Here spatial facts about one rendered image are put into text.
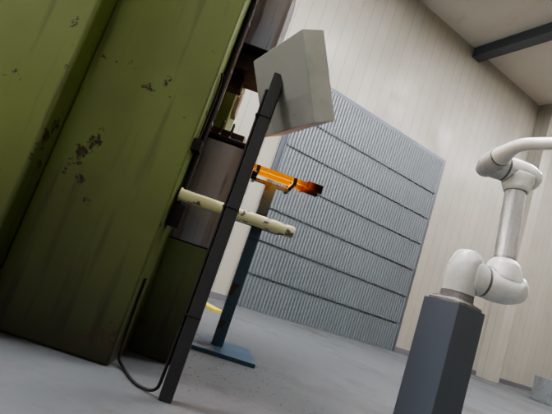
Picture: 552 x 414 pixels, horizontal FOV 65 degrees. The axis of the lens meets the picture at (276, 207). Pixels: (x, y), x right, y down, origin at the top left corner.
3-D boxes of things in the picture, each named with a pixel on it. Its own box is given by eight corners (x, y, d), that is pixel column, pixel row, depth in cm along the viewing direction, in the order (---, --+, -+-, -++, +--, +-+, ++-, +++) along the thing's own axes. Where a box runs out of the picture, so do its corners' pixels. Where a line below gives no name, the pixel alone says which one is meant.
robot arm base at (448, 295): (443, 303, 225) (446, 293, 226) (482, 313, 205) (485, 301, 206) (420, 294, 216) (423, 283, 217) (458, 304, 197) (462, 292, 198)
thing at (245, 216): (291, 240, 163) (295, 227, 164) (292, 239, 158) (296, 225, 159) (178, 201, 161) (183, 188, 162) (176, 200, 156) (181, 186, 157)
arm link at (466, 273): (434, 287, 218) (445, 245, 221) (468, 298, 218) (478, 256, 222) (449, 288, 202) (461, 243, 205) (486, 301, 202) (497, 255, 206)
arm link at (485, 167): (491, 142, 223) (516, 150, 224) (471, 157, 240) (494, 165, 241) (488, 164, 219) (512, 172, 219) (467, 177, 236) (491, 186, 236)
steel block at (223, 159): (221, 255, 216) (250, 172, 223) (218, 252, 178) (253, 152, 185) (112, 218, 213) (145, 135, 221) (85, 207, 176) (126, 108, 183)
